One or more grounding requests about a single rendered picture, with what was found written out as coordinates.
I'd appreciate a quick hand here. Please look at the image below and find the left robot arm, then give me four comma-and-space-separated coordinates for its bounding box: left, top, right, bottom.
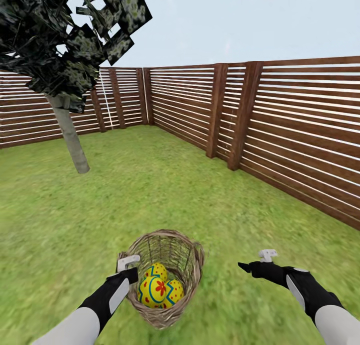
31, 253, 142, 345

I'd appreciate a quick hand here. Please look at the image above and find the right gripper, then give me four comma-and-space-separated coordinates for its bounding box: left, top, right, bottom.
237, 261, 277, 283

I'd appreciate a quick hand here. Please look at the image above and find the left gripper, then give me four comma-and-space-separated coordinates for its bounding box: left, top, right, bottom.
122, 265, 140, 284

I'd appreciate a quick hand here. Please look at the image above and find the wicker basket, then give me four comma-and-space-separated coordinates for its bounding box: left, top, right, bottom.
115, 228, 205, 330

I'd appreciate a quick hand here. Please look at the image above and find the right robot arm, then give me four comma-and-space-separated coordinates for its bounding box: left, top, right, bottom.
237, 249, 360, 345

